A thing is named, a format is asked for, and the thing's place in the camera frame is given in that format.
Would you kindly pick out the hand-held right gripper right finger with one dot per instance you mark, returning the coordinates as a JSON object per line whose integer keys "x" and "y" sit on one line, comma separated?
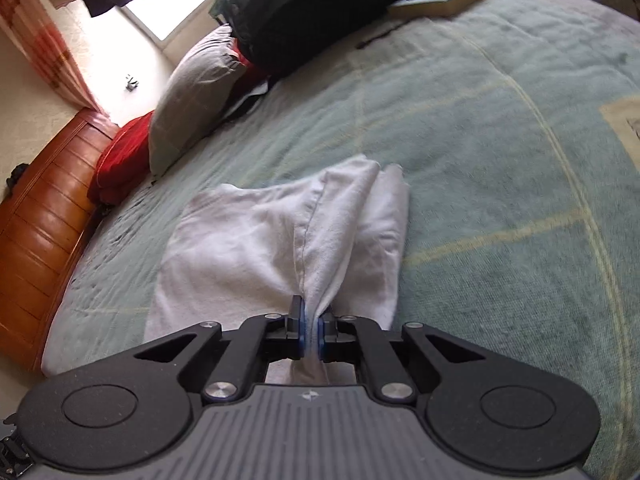
{"x": 326, "y": 335}

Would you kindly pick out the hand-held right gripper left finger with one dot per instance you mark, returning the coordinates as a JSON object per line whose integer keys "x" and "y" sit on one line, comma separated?
{"x": 298, "y": 330}

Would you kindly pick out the white printed t-shirt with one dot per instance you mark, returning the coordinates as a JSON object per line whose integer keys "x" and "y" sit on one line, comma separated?
{"x": 300, "y": 240}

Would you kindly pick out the wooden bed headboard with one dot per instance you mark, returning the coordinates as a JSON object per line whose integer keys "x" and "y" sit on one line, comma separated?
{"x": 45, "y": 225}

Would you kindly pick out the green checked bed blanket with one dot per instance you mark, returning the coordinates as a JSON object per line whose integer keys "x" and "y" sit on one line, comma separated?
{"x": 500, "y": 185}

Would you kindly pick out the red folded quilt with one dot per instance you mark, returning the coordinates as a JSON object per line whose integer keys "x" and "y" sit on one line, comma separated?
{"x": 122, "y": 160}

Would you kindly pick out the grey pillow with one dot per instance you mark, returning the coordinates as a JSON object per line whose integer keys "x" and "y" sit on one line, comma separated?
{"x": 195, "y": 100}

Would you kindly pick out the black headboard ornament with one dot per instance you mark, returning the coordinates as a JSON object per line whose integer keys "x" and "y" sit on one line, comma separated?
{"x": 17, "y": 172}

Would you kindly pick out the black backpack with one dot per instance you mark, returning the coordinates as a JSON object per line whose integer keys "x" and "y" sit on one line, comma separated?
{"x": 300, "y": 10}

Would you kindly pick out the window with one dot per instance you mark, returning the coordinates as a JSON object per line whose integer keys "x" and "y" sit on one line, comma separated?
{"x": 170, "y": 0}

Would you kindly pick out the orange curtain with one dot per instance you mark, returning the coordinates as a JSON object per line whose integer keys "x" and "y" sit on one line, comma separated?
{"x": 45, "y": 40}

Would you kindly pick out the metal wall hook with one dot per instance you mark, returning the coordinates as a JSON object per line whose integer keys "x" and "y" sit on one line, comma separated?
{"x": 131, "y": 82}

